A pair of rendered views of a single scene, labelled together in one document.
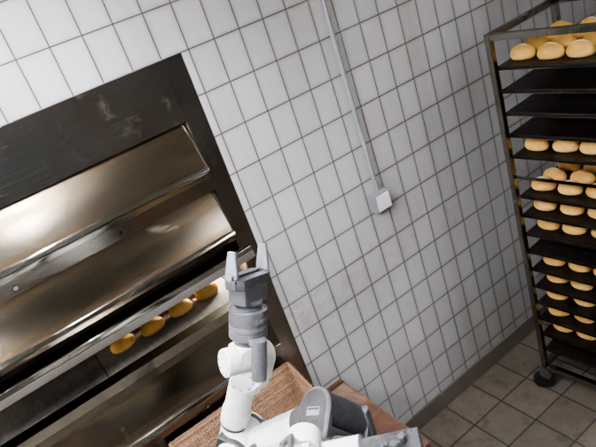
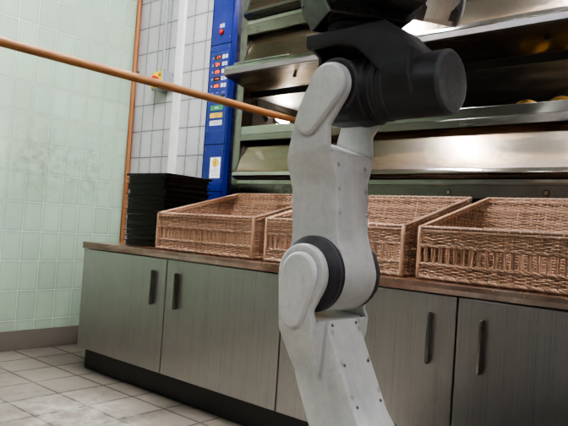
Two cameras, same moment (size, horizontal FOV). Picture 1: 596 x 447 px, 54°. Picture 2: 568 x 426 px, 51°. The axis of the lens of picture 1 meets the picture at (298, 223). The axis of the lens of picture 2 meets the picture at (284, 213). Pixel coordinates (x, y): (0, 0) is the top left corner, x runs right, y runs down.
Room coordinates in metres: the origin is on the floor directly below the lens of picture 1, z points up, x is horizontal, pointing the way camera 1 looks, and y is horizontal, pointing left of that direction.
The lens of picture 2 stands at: (0.23, -0.90, 0.69)
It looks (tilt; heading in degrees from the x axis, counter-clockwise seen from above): 2 degrees up; 66
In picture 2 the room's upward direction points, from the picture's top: 4 degrees clockwise
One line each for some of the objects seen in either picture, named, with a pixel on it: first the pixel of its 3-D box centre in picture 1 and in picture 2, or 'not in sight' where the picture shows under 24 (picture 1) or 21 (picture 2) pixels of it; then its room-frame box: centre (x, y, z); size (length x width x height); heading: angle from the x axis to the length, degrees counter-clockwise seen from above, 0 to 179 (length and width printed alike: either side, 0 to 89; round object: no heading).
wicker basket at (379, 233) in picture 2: not in sight; (368, 228); (1.35, 0.91, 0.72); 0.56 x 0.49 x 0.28; 116
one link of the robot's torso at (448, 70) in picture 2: not in sight; (384, 74); (0.83, 0.05, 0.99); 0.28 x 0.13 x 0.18; 115
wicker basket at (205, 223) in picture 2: not in sight; (243, 221); (1.08, 1.46, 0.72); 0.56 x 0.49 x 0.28; 116
